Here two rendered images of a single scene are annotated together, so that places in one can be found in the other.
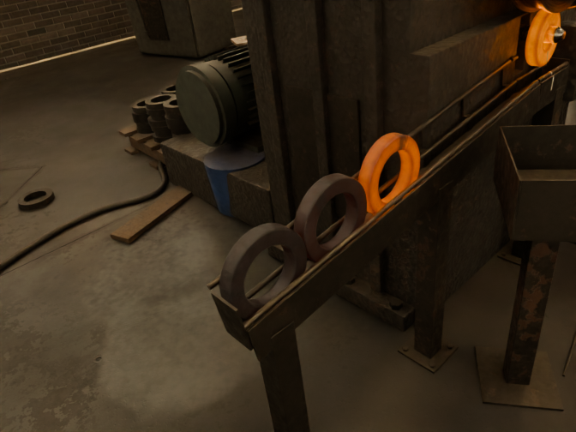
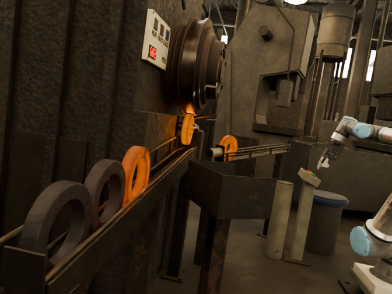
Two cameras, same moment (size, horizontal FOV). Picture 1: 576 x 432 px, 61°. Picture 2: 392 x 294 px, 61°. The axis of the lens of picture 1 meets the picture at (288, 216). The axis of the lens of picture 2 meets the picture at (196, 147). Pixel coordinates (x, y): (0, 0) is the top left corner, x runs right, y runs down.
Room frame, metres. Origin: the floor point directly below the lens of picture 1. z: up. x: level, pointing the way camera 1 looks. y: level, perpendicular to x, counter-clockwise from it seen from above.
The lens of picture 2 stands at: (0.11, 0.28, 0.89)
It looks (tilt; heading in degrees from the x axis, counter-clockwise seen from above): 6 degrees down; 318
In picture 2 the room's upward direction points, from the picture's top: 8 degrees clockwise
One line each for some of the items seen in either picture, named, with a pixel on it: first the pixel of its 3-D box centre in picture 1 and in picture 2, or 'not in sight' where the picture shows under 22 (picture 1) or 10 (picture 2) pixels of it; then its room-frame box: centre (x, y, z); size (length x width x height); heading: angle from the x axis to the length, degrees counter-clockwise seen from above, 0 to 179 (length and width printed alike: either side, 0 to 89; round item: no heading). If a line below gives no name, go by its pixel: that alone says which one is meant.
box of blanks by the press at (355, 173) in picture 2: not in sight; (331, 176); (1.92, -3.51, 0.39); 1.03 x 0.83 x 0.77; 54
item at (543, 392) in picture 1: (535, 285); (214, 266); (0.88, -0.57, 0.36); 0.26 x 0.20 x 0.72; 164
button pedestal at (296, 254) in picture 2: not in sight; (303, 215); (1.24, -1.79, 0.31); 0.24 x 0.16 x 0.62; 129
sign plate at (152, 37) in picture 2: not in sight; (157, 42); (1.26, -0.46, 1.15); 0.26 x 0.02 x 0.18; 129
